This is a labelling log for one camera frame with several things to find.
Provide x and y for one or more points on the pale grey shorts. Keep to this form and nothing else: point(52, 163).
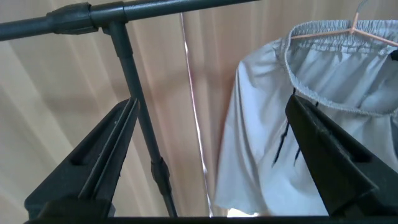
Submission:
point(264, 124)

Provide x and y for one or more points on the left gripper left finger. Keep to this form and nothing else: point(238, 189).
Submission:
point(93, 168)

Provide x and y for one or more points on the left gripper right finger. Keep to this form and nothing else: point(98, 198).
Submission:
point(342, 174)

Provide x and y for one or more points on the pink clothes hanger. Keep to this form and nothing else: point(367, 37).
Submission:
point(353, 26)

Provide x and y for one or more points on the black clothes rack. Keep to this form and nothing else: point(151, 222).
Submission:
point(130, 68)

